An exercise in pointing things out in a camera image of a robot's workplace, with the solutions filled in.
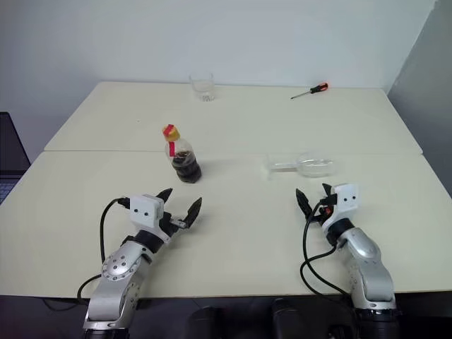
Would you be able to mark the dark laptop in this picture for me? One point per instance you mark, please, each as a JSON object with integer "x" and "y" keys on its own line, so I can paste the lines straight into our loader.
{"x": 10, "y": 148}

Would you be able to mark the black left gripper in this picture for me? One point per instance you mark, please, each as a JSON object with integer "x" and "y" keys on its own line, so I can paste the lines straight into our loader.
{"x": 169, "y": 226}

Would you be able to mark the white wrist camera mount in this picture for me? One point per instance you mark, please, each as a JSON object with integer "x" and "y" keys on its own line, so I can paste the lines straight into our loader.
{"x": 347, "y": 201}
{"x": 144, "y": 212}

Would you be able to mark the small dark sauce bottle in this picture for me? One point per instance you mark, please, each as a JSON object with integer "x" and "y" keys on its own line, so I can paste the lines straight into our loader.
{"x": 187, "y": 169}

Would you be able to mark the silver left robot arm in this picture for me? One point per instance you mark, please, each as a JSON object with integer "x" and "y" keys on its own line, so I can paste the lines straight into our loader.
{"x": 113, "y": 275}

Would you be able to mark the yellow bottle cap red tape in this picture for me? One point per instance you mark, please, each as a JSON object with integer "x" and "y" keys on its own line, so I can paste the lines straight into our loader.
{"x": 171, "y": 131}

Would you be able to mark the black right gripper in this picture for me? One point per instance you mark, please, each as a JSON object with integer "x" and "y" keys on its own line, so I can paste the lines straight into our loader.
{"x": 325, "y": 210}

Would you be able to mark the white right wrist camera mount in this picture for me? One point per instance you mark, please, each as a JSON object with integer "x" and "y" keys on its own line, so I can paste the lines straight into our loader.
{"x": 347, "y": 201}

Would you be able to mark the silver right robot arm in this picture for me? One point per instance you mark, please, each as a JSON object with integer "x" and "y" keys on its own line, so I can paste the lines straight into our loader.
{"x": 367, "y": 254}

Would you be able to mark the clear glass tumbler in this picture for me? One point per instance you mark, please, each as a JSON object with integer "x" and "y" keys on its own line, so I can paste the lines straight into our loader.
{"x": 202, "y": 86}

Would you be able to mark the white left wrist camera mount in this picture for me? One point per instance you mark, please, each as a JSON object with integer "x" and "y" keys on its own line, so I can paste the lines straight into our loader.
{"x": 144, "y": 212}

